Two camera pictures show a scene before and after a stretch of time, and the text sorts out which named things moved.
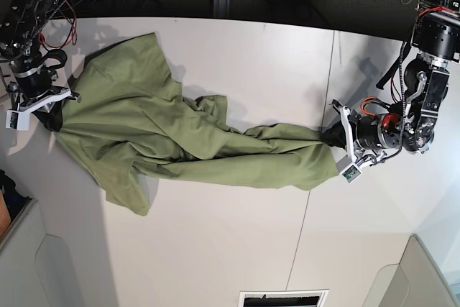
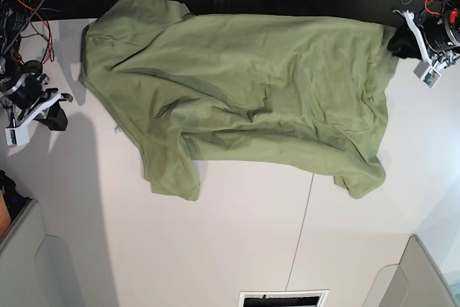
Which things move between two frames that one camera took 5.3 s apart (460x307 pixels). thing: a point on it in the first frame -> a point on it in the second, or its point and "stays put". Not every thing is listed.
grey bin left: (36, 268) stays put
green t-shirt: (126, 119) -> (241, 88)
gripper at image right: (366, 137) -> (438, 43)
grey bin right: (415, 281) stays put
